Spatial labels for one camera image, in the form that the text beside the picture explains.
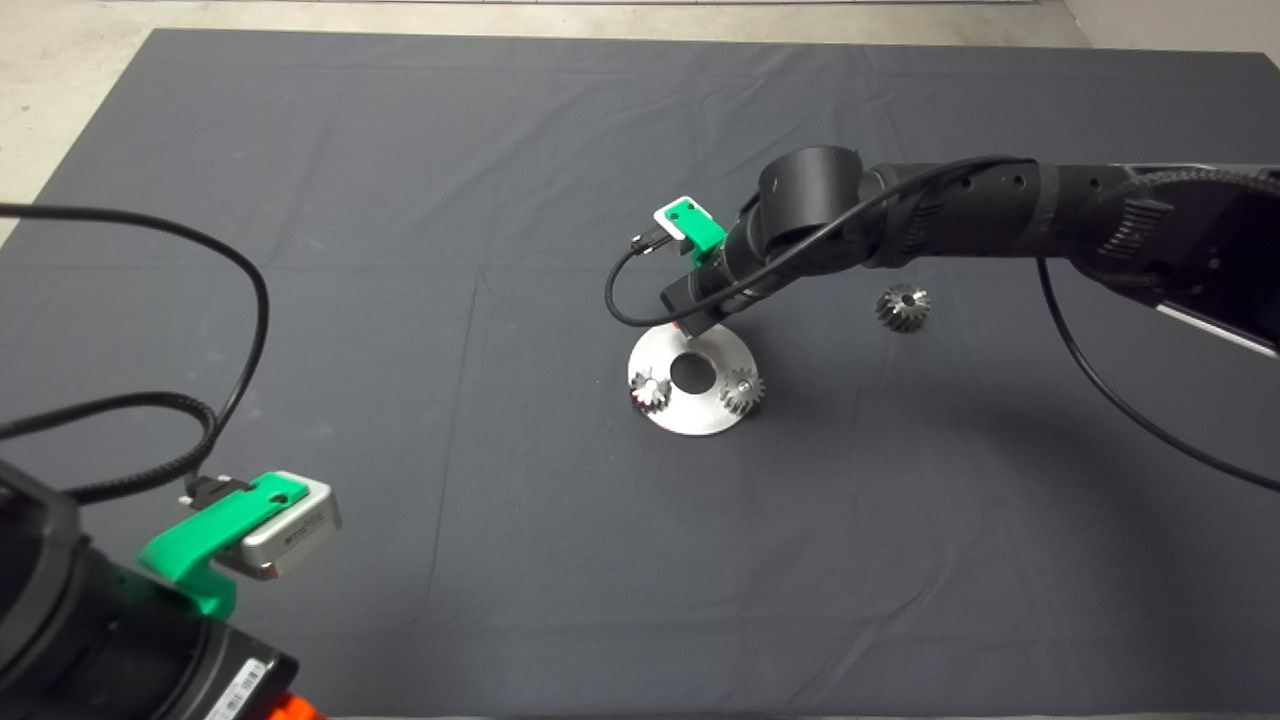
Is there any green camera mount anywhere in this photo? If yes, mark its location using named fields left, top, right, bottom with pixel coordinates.
left=662, top=198, right=729, bottom=269
left=138, top=473, right=311, bottom=619

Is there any dark grey table cloth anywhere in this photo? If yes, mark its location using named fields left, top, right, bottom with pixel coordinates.
left=0, top=30, right=1280, bottom=716

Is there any round metal plate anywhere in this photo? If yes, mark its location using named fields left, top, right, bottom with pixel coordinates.
left=627, top=325, right=756, bottom=437

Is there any silver right camera box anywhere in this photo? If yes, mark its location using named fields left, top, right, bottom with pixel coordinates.
left=653, top=196, right=701, bottom=248

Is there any silver left camera box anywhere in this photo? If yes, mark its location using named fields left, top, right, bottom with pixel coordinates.
left=230, top=480, right=343, bottom=583

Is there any smooth black left camera cable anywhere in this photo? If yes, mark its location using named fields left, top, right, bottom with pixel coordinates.
left=0, top=203, right=271, bottom=506

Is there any green right camera mount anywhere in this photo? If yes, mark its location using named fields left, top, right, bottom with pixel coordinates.
left=662, top=198, right=729, bottom=269

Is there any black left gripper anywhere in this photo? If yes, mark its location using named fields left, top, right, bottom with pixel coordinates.
left=165, top=622, right=329, bottom=720

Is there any shiny small steel gear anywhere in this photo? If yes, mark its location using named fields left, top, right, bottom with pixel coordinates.
left=719, top=366, right=766, bottom=418
left=629, top=368, right=672, bottom=413

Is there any corrugated black left arm cable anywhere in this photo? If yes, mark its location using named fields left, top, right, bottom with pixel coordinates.
left=0, top=392, right=219, bottom=504

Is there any green left camera mount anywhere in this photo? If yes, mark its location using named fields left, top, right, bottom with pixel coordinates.
left=138, top=473, right=311, bottom=619

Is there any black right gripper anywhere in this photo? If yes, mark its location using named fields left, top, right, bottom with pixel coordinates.
left=662, top=262, right=761, bottom=338

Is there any large dark steel gear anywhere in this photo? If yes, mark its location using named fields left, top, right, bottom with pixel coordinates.
left=876, top=283, right=932, bottom=334

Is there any silver camera box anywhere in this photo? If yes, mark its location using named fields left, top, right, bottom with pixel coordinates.
left=653, top=196, right=701, bottom=248
left=230, top=480, right=343, bottom=583

